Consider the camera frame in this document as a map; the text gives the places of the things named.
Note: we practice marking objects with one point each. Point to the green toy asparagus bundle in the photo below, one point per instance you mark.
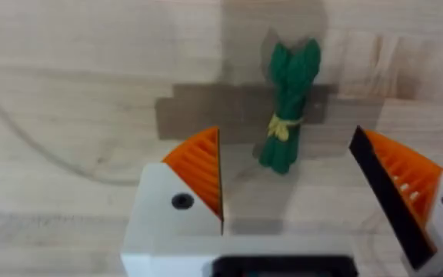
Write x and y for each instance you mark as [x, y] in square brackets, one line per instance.
[290, 96]

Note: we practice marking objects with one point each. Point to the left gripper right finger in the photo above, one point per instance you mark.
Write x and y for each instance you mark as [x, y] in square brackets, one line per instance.
[410, 181]

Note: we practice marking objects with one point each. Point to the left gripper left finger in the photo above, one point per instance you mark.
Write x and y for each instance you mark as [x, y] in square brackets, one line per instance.
[160, 207]

